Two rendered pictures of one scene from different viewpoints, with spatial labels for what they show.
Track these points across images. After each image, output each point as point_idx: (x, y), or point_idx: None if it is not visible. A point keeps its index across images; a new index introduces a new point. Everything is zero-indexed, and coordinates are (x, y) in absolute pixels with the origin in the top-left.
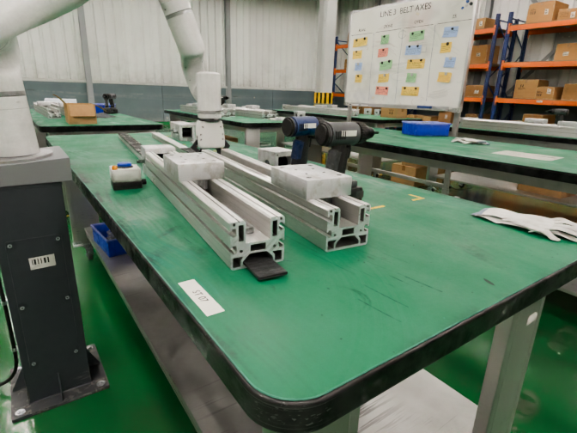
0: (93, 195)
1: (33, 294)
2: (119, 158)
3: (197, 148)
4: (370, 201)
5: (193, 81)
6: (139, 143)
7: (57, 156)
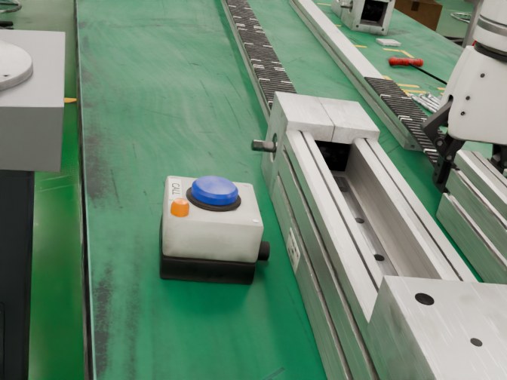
0: (88, 294)
1: None
2: (207, 77)
3: (395, 68)
4: None
5: None
6: (262, 32)
7: (36, 92)
